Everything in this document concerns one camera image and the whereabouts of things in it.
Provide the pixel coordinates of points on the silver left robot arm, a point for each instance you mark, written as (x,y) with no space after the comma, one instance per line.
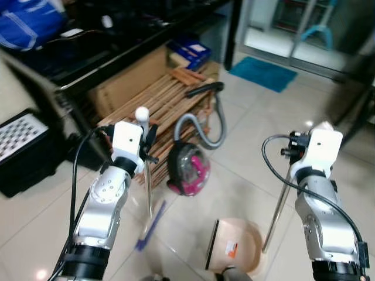
(105,199)

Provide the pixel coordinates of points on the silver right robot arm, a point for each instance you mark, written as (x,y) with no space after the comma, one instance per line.
(322,228)

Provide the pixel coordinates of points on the teal floor mat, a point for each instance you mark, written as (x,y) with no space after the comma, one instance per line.
(262,74)

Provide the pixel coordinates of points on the folded wooden slat rack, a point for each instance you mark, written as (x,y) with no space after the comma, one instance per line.
(170,99)

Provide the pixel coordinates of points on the brown cardboard box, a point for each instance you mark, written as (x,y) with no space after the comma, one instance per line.
(129,82)

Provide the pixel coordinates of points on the blue flat carton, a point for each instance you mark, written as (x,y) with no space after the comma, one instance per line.
(190,52)

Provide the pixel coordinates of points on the black desk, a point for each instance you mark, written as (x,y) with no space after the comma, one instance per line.
(105,50)

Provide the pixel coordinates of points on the light blue stool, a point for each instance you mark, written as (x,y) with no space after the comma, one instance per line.
(319,29)

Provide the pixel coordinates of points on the black case with checkerboard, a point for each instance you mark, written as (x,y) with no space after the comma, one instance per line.
(26,152)

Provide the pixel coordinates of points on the white computer mouse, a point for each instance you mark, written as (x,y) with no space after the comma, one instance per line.
(106,21)

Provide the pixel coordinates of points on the white flat device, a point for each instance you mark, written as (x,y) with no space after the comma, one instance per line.
(71,33)

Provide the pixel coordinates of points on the grey right robot foot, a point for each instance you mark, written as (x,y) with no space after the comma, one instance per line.
(236,274)

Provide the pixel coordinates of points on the blue white bag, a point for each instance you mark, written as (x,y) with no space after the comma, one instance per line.
(26,23)

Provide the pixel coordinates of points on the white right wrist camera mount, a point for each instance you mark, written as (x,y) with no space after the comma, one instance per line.
(319,146)

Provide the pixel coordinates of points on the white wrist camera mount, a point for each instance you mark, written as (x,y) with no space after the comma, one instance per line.
(126,143)
(319,146)

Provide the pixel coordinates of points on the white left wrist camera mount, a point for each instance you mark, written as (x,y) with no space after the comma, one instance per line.
(126,143)

